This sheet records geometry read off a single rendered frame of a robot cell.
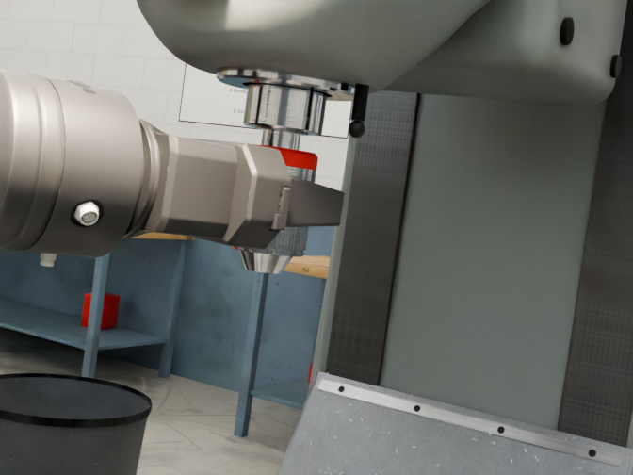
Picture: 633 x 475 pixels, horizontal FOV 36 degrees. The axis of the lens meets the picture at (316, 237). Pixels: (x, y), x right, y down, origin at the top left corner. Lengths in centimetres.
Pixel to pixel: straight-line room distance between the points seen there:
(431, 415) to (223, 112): 499
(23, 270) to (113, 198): 639
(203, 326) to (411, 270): 494
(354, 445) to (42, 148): 56
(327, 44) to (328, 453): 54
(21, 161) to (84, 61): 617
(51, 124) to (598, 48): 42
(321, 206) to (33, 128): 18
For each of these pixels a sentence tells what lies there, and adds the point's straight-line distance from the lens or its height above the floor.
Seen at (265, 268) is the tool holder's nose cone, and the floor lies 120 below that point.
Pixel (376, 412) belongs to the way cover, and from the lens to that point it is 96.
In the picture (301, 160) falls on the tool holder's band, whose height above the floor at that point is 126.
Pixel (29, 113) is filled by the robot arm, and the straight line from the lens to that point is 47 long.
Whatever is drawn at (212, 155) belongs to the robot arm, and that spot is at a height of 126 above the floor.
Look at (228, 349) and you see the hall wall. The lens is 577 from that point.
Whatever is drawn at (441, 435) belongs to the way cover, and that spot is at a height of 104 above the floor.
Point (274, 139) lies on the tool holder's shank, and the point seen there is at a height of 127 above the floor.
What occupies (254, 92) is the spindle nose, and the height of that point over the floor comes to 130.
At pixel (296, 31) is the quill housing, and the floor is 133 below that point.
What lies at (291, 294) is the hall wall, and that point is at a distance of 551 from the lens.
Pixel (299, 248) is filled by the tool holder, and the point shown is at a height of 121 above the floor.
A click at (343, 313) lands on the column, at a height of 113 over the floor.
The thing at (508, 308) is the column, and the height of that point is 116.
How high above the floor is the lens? 125
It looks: 3 degrees down
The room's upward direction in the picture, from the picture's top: 8 degrees clockwise
